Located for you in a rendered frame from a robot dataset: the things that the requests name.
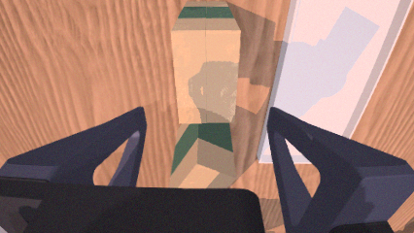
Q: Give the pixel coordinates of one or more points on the tan coffee pack with green band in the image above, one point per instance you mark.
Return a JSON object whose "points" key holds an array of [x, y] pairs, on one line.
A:
{"points": [[203, 156], [206, 58]]}

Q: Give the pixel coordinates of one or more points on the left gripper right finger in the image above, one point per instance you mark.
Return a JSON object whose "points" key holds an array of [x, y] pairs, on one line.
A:
{"points": [[358, 183]]}

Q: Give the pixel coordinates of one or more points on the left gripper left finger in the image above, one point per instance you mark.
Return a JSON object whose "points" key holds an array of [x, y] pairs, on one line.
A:
{"points": [[74, 159]]}

